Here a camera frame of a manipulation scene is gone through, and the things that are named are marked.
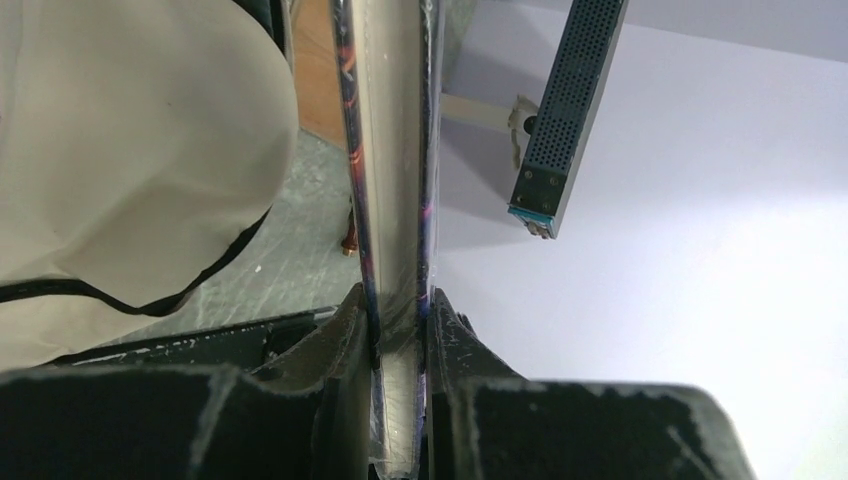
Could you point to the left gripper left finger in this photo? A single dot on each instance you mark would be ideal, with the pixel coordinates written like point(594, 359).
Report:
point(303, 415)

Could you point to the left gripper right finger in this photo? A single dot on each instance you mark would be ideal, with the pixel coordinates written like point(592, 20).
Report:
point(486, 421)

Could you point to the beige canvas backpack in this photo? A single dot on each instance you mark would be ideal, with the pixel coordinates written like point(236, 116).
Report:
point(143, 144)

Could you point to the dark purple book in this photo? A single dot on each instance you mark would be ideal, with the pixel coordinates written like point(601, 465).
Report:
point(389, 57)

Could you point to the brown copper pipe fitting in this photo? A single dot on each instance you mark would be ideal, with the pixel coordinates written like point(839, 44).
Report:
point(349, 243)

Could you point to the wooden board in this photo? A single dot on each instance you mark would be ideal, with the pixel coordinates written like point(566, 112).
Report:
point(316, 77)

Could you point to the black base frame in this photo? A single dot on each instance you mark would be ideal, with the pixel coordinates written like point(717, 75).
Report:
point(247, 346)

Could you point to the dark network switch box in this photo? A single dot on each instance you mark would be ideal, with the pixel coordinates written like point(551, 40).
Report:
point(561, 129)

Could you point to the metal switch stand bracket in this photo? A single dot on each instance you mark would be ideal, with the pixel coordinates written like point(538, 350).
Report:
point(517, 121)

